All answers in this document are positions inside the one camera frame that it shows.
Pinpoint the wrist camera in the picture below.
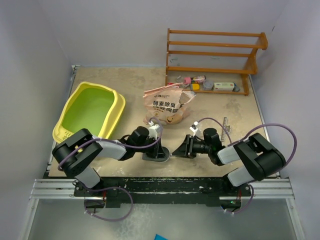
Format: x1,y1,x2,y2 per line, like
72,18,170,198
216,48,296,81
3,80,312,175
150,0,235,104
148,121,161,140
189,121,201,137

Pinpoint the green white box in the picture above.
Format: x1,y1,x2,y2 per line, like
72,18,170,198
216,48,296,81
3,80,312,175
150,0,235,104
214,82,235,92

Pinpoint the orange wooden shelf rack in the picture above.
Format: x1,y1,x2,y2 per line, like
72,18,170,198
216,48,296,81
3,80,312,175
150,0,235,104
165,28,269,96

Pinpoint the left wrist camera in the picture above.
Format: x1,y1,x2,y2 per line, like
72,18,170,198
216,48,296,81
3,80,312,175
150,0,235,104
148,121,161,140

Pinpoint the yellow green litter box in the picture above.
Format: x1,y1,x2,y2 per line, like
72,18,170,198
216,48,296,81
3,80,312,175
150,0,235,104
52,81,126,143

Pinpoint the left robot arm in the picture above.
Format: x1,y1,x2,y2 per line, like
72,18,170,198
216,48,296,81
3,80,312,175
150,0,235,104
52,124,170,196

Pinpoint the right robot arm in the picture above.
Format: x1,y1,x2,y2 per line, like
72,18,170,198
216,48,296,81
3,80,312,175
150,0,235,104
172,128,286,196

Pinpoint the aluminium rail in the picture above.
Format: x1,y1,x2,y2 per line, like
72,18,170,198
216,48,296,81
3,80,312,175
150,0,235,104
30,179,75,200

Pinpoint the red white small box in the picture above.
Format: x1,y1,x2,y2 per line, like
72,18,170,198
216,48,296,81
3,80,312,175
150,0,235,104
167,82,180,88

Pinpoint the grey ruler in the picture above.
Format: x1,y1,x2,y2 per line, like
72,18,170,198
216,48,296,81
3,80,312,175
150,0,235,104
220,116,232,143

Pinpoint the black base frame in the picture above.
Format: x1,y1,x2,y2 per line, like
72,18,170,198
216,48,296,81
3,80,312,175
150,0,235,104
72,177,252,209

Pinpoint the silver metal scoop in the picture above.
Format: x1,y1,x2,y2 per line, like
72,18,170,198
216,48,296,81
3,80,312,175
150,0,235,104
142,152,171,163

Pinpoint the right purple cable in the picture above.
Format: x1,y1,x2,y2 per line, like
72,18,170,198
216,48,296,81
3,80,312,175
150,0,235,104
193,117,299,216

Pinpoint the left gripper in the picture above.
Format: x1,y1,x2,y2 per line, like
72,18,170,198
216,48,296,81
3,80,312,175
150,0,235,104
134,135,167,159

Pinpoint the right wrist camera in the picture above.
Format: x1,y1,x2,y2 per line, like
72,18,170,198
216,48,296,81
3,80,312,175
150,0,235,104
189,121,201,137

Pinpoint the blue object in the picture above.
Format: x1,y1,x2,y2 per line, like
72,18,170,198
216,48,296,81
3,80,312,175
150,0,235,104
154,234,168,240

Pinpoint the pink cat litter bag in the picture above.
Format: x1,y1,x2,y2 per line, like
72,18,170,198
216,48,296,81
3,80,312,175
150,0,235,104
143,86,196,125

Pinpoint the clear round jar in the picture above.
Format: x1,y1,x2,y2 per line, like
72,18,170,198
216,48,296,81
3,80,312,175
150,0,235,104
202,79,214,91

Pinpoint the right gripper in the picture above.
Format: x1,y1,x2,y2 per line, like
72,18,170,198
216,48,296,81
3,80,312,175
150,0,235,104
172,134,211,159

